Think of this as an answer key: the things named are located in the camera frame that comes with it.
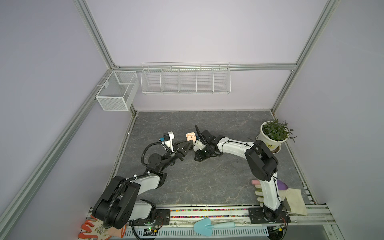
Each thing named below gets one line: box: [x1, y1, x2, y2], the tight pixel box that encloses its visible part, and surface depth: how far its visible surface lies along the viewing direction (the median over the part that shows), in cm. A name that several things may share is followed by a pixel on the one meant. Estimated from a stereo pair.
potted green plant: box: [255, 119, 297, 154], surface depth 89 cm
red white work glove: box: [78, 215, 127, 240], surface depth 70 cm
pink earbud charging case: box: [186, 132, 197, 142], surface depth 75 cm
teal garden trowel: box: [193, 217, 236, 237], surface depth 72 cm
